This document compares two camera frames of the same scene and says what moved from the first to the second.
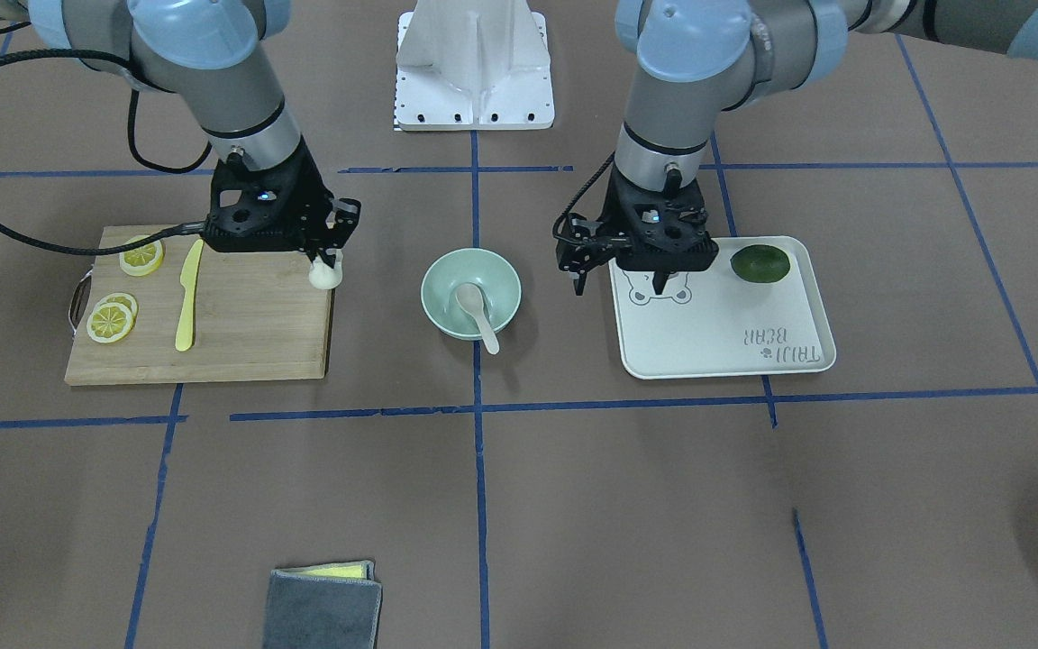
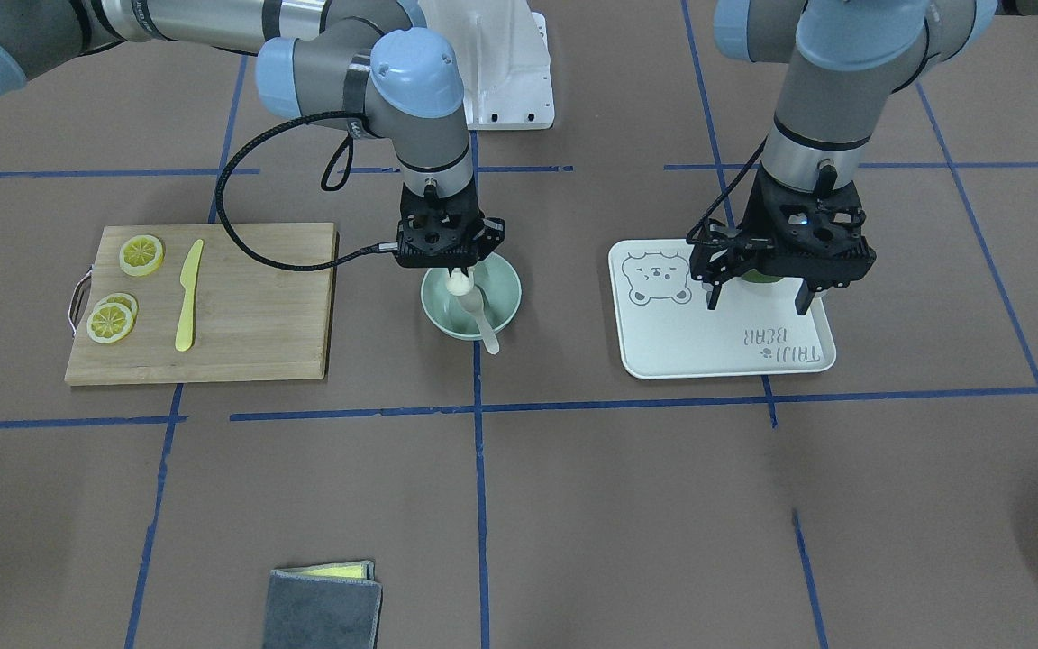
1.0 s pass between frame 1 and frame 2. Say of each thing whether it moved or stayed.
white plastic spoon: stayed
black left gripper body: moved
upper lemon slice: stayed
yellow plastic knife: stayed
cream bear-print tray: stayed
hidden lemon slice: stayed
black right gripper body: moved
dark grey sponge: stayed
